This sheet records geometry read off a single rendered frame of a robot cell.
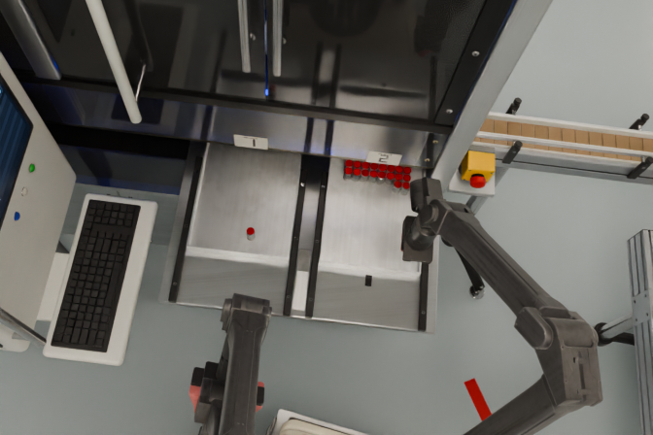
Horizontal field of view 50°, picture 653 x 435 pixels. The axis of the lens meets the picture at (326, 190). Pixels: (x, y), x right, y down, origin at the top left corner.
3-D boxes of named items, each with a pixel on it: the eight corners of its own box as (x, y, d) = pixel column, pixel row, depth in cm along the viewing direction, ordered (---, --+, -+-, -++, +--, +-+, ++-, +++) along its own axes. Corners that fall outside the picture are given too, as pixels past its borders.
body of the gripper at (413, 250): (432, 221, 156) (440, 210, 150) (430, 265, 153) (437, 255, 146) (403, 217, 156) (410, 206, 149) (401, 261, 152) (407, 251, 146)
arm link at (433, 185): (433, 217, 135) (469, 223, 139) (429, 163, 139) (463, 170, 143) (400, 236, 145) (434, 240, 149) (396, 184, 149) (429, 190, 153)
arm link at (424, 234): (417, 234, 141) (444, 234, 141) (414, 202, 143) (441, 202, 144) (410, 245, 147) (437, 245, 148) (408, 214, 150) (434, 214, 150)
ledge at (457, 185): (448, 148, 199) (450, 145, 197) (493, 152, 199) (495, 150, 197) (447, 192, 193) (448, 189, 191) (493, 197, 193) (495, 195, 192)
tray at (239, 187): (209, 134, 193) (208, 128, 190) (303, 146, 194) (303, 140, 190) (188, 250, 179) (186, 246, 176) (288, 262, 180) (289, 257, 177)
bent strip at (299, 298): (298, 255, 181) (299, 248, 175) (310, 256, 181) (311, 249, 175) (292, 308, 175) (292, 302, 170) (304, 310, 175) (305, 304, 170)
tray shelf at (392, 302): (192, 135, 194) (191, 132, 193) (440, 165, 196) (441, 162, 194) (158, 303, 175) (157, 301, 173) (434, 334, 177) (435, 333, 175)
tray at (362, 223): (330, 149, 194) (331, 143, 191) (424, 160, 194) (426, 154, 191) (318, 265, 180) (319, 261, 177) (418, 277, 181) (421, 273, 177)
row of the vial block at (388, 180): (343, 173, 191) (345, 166, 187) (408, 181, 191) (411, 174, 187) (342, 181, 190) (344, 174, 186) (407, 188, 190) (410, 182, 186)
